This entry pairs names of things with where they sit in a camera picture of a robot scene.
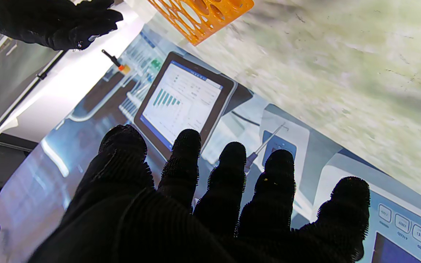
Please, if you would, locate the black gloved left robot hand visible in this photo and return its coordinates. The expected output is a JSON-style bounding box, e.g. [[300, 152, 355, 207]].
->
[[28, 124, 371, 263]]

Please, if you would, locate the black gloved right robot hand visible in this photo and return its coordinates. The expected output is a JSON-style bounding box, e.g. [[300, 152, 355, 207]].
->
[[0, 0, 124, 51]]

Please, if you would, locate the orange plastic test tube rack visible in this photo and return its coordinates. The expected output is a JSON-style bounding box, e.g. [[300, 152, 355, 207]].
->
[[147, 0, 255, 46]]

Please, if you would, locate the printed laboratory backdrop poster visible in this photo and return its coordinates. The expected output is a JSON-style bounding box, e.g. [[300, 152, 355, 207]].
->
[[0, 24, 421, 263]]

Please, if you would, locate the printed side panel on frame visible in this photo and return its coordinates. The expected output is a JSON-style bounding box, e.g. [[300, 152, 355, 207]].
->
[[0, 7, 145, 154]]

